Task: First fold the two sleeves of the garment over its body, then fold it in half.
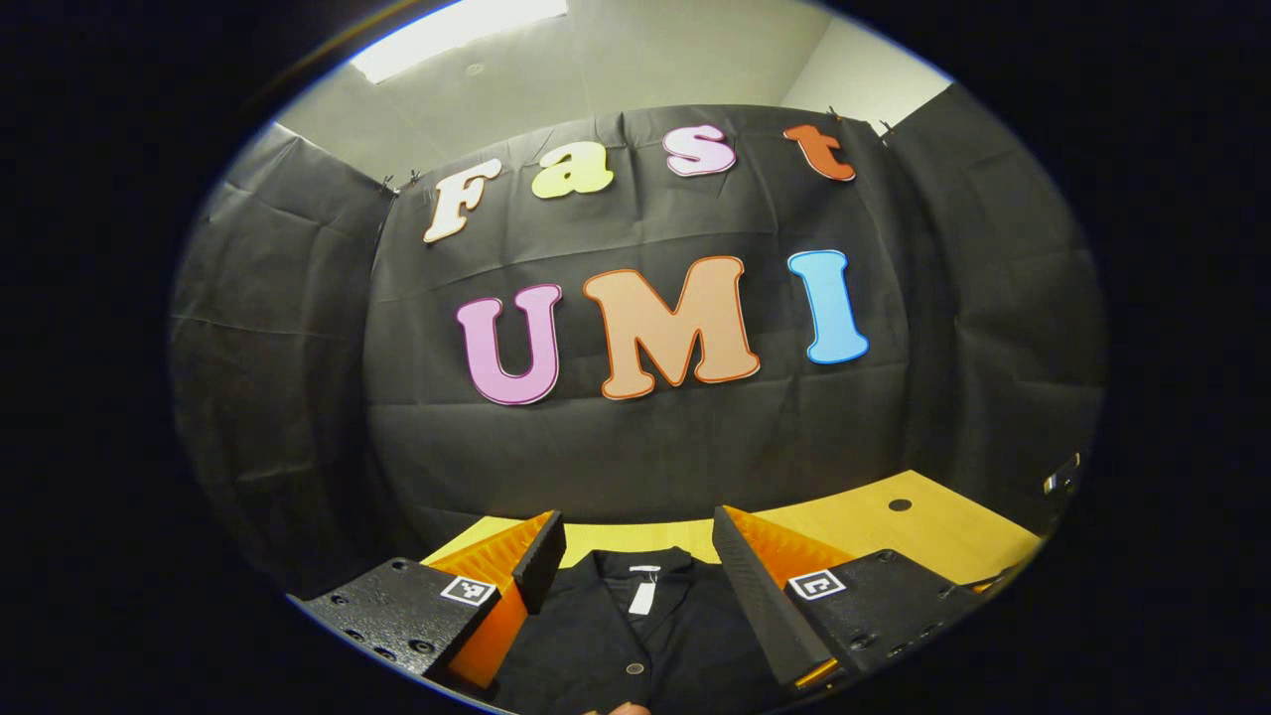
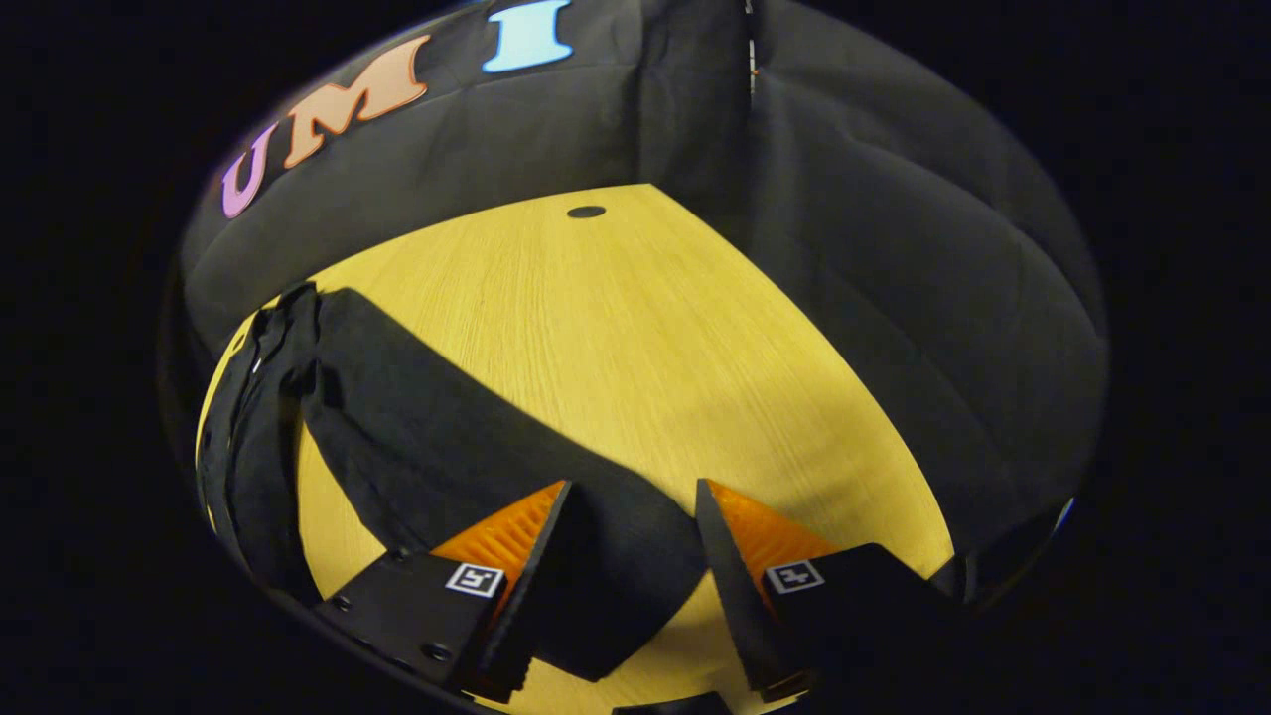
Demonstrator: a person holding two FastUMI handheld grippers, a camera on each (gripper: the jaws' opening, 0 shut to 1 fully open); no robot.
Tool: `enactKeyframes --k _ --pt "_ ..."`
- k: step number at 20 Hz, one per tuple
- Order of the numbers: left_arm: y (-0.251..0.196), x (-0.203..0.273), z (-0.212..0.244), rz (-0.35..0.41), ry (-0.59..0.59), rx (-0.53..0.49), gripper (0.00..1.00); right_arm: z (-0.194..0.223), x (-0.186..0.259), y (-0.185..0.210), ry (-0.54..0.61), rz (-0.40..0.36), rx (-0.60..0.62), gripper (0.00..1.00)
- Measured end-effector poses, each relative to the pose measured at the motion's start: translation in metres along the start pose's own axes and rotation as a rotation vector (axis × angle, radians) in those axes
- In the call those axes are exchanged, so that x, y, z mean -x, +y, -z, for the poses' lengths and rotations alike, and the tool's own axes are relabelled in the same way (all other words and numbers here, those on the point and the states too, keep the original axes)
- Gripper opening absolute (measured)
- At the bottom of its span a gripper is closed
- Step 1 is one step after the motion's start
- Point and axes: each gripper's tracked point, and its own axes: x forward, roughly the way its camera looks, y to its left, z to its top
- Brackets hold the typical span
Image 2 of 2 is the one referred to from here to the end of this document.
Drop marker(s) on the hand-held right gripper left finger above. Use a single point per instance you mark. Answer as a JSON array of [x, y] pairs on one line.
[[541, 596]]

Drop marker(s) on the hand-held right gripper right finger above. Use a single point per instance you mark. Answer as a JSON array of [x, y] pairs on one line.
[[740, 606]]

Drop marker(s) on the black button-up cardigan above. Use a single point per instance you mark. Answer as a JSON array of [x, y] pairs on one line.
[[417, 427]]

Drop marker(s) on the black backdrop cloth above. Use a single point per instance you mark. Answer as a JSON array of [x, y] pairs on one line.
[[894, 298]]

